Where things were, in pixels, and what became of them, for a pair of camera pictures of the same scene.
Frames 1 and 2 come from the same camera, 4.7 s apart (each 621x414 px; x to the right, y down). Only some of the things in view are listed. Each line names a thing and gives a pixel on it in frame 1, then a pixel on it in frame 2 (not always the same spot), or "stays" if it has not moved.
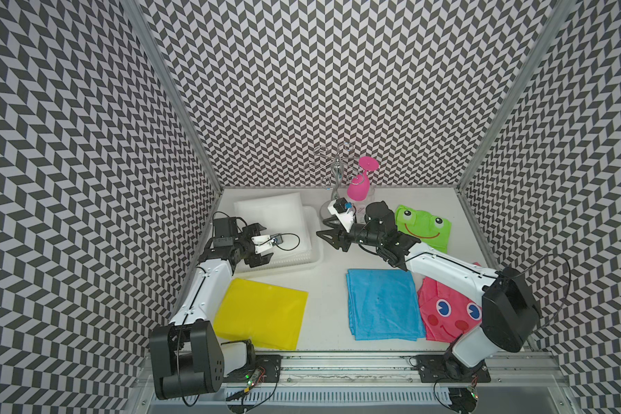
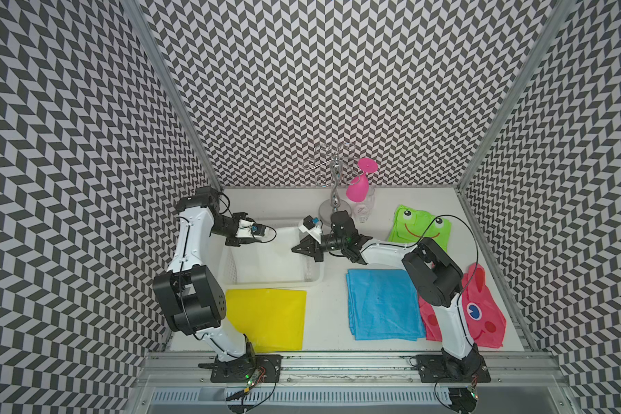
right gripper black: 337,239 → 310,244
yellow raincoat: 270,316 stays
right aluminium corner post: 554,29 stays
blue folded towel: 384,304 stays
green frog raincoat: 431,230 stays
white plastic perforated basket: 310,260 → 272,264
